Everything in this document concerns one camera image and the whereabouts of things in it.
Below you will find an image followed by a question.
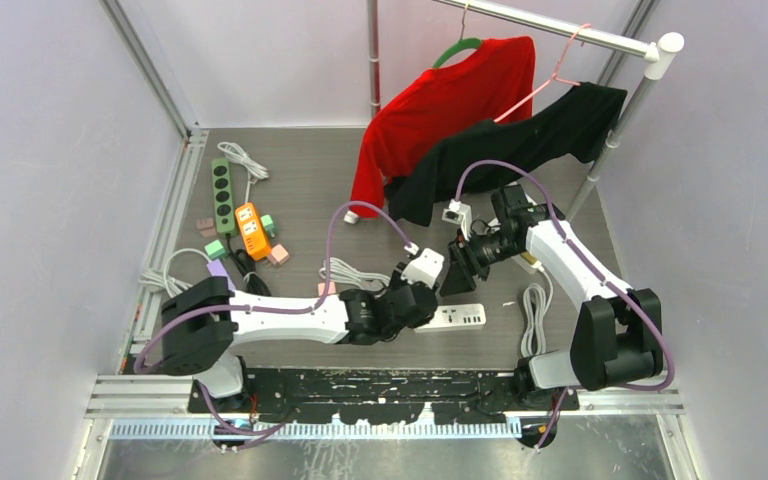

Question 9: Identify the red shirt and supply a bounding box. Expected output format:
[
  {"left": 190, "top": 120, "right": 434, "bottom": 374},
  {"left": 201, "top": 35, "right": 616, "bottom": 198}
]
[{"left": 350, "top": 36, "right": 536, "bottom": 207}]

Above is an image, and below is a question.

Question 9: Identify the pink plug adapter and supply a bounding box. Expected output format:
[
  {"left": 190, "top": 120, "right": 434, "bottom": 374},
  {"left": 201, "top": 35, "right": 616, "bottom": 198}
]
[
  {"left": 196, "top": 218, "right": 217, "bottom": 238},
  {"left": 267, "top": 244, "right": 290, "bottom": 267}
]

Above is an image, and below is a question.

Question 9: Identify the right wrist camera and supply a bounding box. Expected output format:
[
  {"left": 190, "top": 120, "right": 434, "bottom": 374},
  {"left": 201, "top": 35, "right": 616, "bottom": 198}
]
[{"left": 442, "top": 199, "right": 473, "bottom": 240}]

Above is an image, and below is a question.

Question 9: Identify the green hanger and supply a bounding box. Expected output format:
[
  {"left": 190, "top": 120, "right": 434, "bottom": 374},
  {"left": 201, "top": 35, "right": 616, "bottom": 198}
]
[{"left": 432, "top": 0, "right": 483, "bottom": 69}]

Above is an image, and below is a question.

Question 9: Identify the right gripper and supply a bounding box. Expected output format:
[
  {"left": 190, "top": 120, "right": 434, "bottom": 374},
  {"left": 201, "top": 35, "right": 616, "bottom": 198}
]
[{"left": 440, "top": 228, "right": 523, "bottom": 298}]

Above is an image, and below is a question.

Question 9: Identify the orange power strip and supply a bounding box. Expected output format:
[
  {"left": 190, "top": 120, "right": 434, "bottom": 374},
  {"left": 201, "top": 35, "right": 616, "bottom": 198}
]
[{"left": 234, "top": 202, "right": 272, "bottom": 261}]

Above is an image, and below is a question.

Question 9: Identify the white strip with USB ports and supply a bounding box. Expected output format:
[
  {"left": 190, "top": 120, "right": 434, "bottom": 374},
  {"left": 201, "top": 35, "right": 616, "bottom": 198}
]
[{"left": 414, "top": 304, "right": 487, "bottom": 333}]

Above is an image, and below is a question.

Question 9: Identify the teal green plug adapter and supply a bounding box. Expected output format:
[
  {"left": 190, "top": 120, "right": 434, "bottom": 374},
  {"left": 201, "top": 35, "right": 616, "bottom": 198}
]
[{"left": 204, "top": 240, "right": 228, "bottom": 261}]

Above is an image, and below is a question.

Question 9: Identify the white power strip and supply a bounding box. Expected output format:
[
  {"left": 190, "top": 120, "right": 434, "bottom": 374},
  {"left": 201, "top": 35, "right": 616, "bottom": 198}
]
[{"left": 512, "top": 252, "right": 544, "bottom": 274}]

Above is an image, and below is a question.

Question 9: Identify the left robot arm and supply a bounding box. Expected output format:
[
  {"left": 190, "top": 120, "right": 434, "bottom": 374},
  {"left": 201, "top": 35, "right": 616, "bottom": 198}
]
[{"left": 156, "top": 261, "right": 442, "bottom": 413}]

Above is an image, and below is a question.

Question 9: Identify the green power strip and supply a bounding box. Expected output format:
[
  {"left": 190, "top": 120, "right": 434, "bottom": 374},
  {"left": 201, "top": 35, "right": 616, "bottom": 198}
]
[{"left": 211, "top": 157, "right": 238, "bottom": 236}]

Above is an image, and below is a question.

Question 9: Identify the metal clothes rack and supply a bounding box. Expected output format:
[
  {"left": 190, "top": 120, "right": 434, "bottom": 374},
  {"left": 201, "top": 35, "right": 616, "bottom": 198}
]
[{"left": 344, "top": 0, "right": 685, "bottom": 227}]

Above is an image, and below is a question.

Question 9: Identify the white cable front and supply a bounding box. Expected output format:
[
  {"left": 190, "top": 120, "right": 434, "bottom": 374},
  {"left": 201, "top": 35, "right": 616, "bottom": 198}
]
[{"left": 520, "top": 264, "right": 556, "bottom": 359}]

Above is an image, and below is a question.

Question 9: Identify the pink hanger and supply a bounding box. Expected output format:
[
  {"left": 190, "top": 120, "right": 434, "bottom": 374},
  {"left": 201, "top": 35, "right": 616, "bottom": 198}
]
[{"left": 493, "top": 23, "right": 592, "bottom": 123}]

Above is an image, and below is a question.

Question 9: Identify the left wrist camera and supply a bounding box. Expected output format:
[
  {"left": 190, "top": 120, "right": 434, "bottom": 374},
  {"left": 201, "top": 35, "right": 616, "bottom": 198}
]
[{"left": 400, "top": 248, "right": 445, "bottom": 290}]

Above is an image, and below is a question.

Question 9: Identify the white cable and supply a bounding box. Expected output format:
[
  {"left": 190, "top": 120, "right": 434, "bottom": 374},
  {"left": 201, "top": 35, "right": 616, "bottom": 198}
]
[
  {"left": 216, "top": 140, "right": 271, "bottom": 207},
  {"left": 520, "top": 264, "right": 556, "bottom": 359},
  {"left": 318, "top": 256, "right": 392, "bottom": 293}
]

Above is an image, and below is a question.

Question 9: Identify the white cable back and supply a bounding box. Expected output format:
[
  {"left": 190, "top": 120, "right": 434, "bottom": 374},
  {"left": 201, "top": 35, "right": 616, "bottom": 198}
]
[{"left": 216, "top": 140, "right": 271, "bottom": 207}]

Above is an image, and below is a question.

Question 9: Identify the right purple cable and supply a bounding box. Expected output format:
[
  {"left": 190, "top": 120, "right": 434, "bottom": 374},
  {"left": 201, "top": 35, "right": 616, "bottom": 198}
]
[{"left": 454, "top": 159, "right": 677, "bottom": 452}]

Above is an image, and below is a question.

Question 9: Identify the black shirt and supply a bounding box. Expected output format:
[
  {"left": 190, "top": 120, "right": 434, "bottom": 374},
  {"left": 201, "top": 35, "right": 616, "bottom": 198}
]
[{"left": 385, "top": 82, "right": 628, "bottom": 227}]

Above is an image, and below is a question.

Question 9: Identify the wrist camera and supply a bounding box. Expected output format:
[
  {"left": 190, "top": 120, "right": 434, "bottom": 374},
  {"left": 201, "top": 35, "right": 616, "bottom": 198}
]
[
  {"left": 442, "top": 199, "right": 473, "bottom": 240},
  {"left": 400, "top": 248, "right": 445, "bottom": 290}
]

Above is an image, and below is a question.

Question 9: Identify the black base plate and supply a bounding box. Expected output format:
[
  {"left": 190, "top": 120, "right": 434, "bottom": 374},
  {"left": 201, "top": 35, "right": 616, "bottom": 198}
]
[{"left": 187, "top": 368, "right": 579, "bottom": 425}]

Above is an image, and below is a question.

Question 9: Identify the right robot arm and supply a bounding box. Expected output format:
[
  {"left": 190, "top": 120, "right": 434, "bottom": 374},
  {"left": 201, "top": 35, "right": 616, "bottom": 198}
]
[{"left": 440, "top": 186, "right": 665, "bottom": 411}]

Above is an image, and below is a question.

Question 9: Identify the purple power strip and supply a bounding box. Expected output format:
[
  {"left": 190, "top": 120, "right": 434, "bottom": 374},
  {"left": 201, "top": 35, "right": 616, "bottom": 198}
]
[{"left": 206, "top": 258, "right": 235, "bottom": 290}]

